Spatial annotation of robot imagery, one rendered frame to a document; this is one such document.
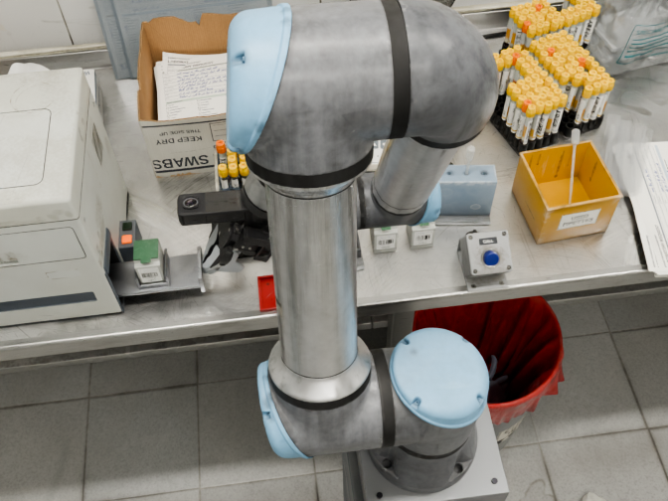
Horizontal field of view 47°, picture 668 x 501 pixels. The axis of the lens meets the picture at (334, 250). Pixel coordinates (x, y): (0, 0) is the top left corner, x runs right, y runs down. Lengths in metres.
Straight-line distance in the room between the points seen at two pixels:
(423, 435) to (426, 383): 0.07
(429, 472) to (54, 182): 0.64
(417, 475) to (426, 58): 0.59
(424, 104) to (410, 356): 0.35
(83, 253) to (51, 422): 1.15
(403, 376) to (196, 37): 0.96
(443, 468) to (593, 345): 1.37
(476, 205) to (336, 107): 0.79
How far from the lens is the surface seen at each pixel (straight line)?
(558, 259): 1.38
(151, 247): 1.26
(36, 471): 2.25
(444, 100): 0.63
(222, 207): 1.16
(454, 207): 1.37
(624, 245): 1.43
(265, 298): 1.30
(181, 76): 1.60
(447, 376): 0.89
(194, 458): 2.14
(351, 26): 0.62
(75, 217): 1.13
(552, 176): 1.47
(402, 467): 1.03
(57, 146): 1.17
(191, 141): 1.43
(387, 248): 1.33
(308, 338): 0.79
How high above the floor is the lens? 1.97
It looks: 54 degrees down
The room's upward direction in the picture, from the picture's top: 2 degrees counter-clockwise
